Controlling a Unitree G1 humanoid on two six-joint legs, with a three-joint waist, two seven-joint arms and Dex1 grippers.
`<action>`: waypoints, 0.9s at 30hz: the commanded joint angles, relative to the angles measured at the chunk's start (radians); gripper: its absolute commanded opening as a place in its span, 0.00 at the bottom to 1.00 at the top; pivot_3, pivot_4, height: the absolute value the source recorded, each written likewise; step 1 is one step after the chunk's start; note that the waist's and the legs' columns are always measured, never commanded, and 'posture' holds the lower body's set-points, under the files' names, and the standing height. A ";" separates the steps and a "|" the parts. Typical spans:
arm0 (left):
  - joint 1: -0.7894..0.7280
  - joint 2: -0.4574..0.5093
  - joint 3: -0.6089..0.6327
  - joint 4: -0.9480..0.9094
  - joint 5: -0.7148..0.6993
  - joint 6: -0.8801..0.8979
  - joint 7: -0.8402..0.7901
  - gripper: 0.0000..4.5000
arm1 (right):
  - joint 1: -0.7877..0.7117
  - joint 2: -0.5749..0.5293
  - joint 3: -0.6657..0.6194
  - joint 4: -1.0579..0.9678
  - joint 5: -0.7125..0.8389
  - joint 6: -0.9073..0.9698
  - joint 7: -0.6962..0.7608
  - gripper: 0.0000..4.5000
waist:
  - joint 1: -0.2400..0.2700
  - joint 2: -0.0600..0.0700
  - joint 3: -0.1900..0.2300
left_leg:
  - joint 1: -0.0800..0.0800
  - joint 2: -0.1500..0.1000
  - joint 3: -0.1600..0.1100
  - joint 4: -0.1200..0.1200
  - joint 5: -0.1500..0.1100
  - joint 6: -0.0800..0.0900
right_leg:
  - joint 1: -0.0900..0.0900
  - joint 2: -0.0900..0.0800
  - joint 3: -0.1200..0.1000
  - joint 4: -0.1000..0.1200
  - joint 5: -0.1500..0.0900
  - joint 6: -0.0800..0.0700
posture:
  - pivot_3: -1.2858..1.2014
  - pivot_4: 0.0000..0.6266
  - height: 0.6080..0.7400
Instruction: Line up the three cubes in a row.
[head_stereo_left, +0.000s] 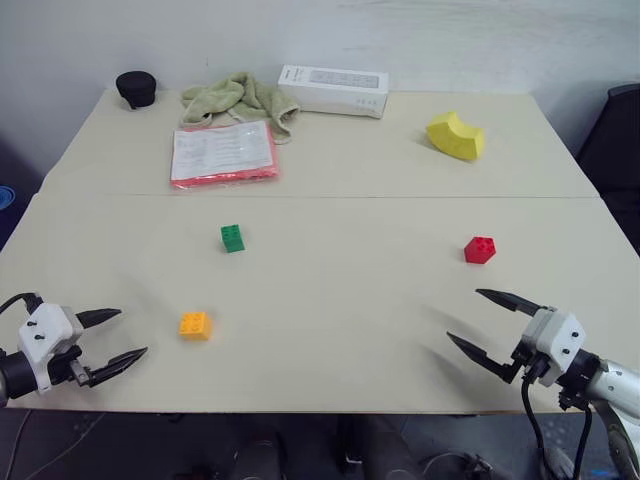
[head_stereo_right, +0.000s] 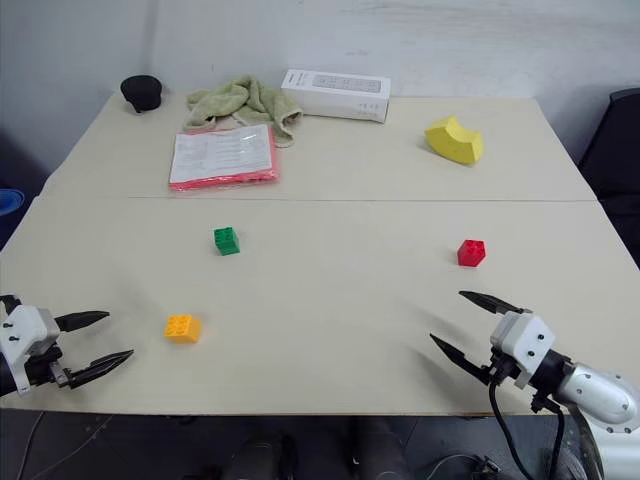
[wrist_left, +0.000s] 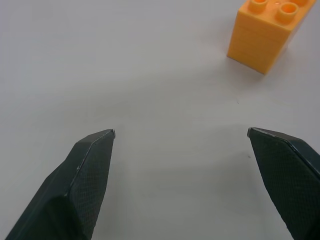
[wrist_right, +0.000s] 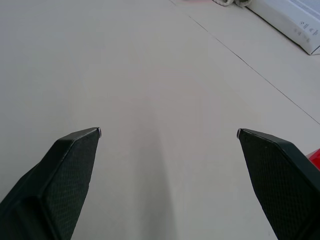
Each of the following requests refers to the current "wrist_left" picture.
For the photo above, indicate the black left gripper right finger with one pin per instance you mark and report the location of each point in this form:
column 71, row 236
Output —
column 290, row 180

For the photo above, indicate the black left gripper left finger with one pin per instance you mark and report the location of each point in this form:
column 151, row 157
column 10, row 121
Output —
column 75, row 190

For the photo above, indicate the orange toy building brick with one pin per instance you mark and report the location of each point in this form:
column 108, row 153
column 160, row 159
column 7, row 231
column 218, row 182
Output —
column 260, row 40

